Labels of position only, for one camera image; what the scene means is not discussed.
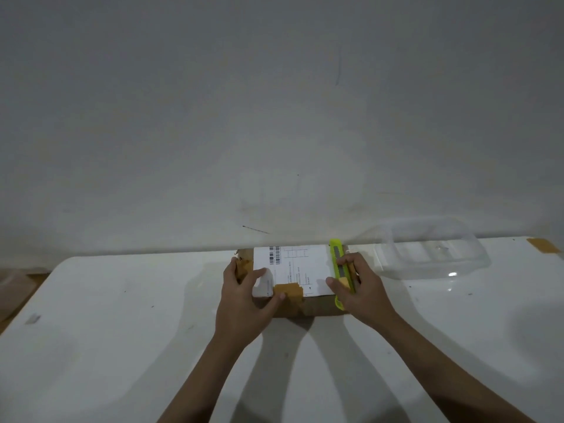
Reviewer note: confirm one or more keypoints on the clear plastic container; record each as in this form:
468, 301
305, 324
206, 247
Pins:
429, 255

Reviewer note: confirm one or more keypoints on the person's right thumb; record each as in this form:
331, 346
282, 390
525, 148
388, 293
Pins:
338, 285

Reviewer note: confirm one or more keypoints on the person's right hand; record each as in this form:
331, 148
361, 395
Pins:
368, 299

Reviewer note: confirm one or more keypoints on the person's right forearm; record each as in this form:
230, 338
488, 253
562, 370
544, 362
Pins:
445, 376

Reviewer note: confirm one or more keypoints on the person's left hand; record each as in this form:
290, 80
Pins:
240, 310

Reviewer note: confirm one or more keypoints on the person's left forearm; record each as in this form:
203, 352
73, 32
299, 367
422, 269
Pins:
200, 381

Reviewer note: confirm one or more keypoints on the person's left thumb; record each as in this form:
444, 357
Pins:
275, 303

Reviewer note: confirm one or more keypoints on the brown tape piece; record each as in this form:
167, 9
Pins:
544, 246

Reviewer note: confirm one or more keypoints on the brown cardboard parcel box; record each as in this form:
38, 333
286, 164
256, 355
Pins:
294, 277

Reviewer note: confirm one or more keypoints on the yellow-green utility knife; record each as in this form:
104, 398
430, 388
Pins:
338, 270

